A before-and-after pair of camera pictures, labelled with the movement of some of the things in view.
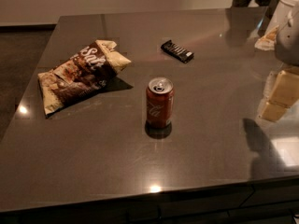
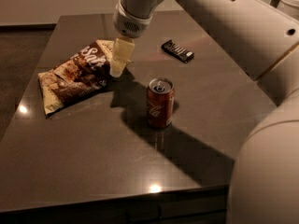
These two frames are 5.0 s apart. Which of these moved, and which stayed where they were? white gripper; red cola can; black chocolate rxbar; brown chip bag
Moved: white gripper
Stayed: black chocolate rxbar; red cola can; brown chip bag
